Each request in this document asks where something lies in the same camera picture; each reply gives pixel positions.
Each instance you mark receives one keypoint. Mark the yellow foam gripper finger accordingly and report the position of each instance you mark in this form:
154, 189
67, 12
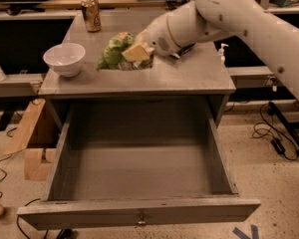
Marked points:
139, 51
141, 37

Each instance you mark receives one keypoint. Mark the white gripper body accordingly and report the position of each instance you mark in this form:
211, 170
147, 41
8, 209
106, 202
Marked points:
158, 34

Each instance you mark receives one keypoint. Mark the green jalapeno chip bag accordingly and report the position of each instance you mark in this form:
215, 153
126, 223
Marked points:
112, 59

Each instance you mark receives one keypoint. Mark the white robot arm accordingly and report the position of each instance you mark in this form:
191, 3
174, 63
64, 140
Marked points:
274, 41

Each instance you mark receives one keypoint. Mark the blue chip bag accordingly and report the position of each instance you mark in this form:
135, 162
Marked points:
182, 51

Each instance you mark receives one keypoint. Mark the open grey drawer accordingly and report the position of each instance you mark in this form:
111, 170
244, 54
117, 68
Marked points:
116, 160

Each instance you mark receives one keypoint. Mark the grey cabinet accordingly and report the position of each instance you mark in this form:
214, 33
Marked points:
198, 72

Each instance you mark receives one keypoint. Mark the gold soda can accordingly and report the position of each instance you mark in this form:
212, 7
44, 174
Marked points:
91, 15

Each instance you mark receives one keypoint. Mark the white pump bottle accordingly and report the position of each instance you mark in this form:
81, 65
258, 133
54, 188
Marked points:
221, 52

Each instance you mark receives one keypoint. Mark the white bowl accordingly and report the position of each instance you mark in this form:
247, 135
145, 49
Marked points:
66, 59

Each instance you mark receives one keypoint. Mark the wooden stool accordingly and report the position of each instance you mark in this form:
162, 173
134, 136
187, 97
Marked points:
37, 136

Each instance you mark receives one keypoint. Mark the black power adapter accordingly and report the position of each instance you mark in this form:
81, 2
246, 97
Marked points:
278, 145

